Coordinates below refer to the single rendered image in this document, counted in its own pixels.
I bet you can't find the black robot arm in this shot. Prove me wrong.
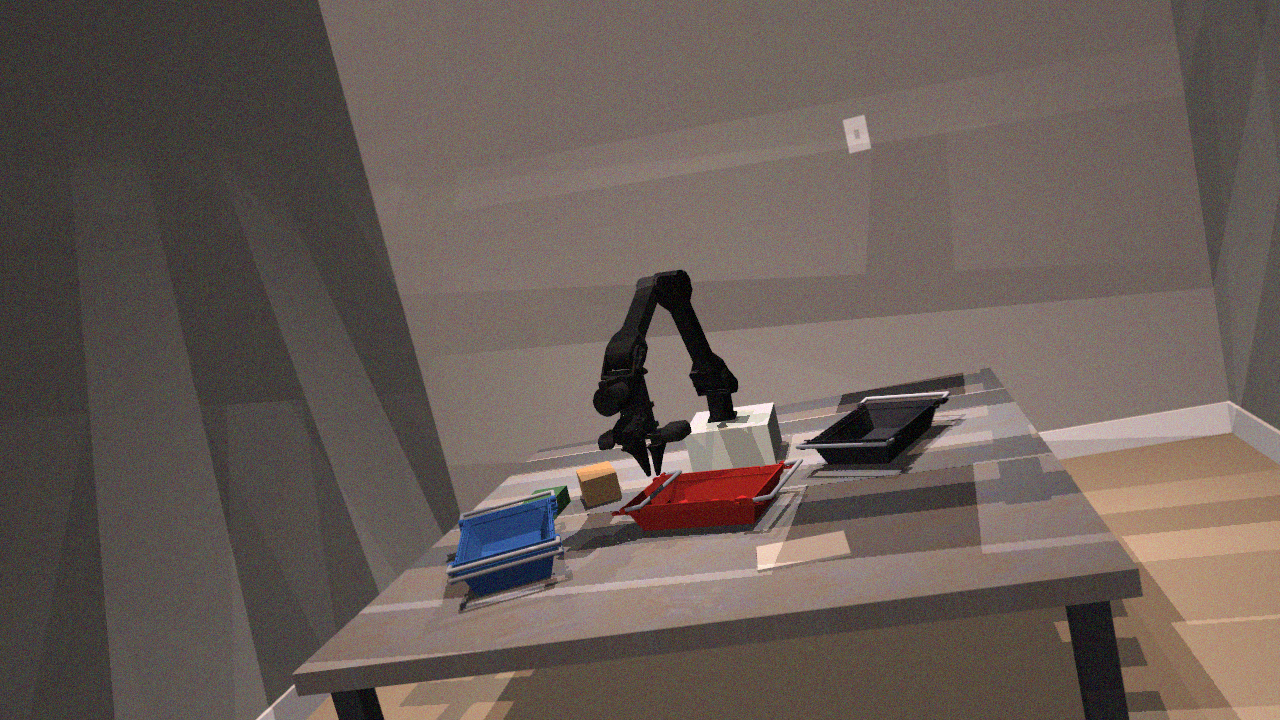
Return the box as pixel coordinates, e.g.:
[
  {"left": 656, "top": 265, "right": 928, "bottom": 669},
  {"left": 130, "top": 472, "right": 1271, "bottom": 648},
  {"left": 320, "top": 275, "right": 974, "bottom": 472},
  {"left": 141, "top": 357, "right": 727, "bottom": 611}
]
[{"left": 593, "top": 270, "right": 739, "bottom": 445}]

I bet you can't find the green rectangular block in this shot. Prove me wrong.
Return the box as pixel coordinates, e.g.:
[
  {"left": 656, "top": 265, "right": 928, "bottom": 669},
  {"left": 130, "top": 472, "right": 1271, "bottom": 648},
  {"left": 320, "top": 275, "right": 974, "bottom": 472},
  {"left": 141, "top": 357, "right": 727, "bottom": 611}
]
[{"left": 521, "top": 486, "right": 571, "bottom": 520}]

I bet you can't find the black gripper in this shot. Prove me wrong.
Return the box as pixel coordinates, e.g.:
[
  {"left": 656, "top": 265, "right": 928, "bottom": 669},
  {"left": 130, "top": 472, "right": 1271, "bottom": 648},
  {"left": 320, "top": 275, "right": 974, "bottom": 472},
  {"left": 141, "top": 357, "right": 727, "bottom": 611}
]
[{"left": 598, "top": 398, "right": 692, "bottom": 477}]

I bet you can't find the tan rectangular block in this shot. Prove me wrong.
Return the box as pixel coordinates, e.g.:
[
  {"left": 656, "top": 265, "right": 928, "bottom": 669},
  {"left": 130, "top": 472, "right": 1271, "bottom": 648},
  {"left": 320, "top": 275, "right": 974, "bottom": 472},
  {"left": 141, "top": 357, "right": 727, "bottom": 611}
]
[{"left": 576, "top": 461, "right": 622, "bottom": 507}]

